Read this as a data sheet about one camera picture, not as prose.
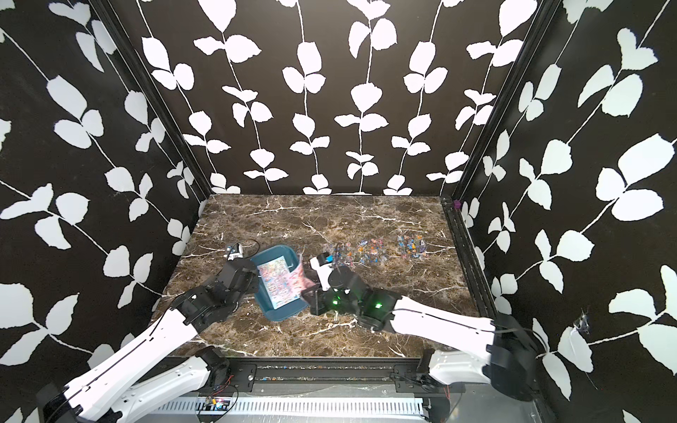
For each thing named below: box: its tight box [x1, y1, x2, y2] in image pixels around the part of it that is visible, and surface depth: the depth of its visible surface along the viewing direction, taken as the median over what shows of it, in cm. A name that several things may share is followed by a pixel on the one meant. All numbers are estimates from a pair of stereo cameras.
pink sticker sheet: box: [280, 263, 317, 304], surface depth 70 cm
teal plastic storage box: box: [251, 244, 310, 321], surface depth 87 cm
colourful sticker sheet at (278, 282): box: [256, 255, 300, 311], surface depth 88 cm
